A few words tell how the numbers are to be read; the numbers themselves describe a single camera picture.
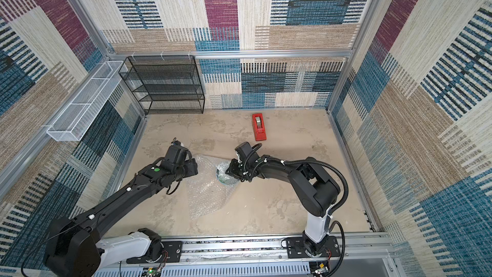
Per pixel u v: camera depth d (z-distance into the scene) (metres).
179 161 0.65
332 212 0.51
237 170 0.80
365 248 0.75
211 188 0.90
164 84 1.09
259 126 1.05
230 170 0.79
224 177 0.89
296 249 0.73
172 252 0.73
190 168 0.75
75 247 0.39
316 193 0.48
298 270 0.78
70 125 0.70
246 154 0.73
